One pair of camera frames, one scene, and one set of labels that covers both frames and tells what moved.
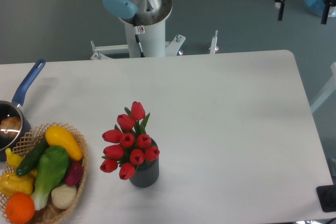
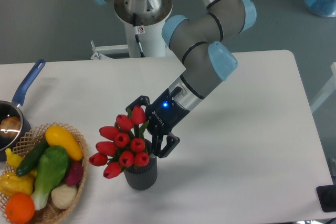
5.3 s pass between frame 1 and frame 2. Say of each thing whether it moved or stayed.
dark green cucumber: stayed
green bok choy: stayed
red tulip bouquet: moved
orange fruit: stayed
